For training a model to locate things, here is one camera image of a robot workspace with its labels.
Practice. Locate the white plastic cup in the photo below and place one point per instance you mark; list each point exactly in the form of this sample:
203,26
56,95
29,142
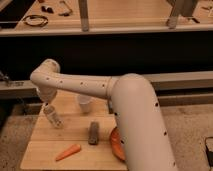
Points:
84,103

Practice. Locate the grey rectangular block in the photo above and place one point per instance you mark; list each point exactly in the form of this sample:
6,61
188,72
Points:
93,133

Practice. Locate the grey metal post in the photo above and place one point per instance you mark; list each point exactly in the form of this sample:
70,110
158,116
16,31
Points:
83,9

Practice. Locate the black glasses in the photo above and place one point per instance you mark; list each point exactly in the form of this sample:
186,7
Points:
67,9

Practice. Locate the small black object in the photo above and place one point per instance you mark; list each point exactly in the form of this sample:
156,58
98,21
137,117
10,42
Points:
47,9

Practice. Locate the black device at right edge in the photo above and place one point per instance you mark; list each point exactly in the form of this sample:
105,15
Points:
209,153

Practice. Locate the orange plate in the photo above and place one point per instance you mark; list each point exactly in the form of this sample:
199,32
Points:
116,144

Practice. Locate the grey metal leg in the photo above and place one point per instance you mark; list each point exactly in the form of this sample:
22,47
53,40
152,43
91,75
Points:
180,7

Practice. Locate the orange carrot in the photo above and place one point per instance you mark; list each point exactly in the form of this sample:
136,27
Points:
75,148

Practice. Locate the metal clamp at left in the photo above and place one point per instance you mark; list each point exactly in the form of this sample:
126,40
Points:
6,79

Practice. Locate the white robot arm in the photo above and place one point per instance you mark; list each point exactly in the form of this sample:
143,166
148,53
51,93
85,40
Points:
138,116

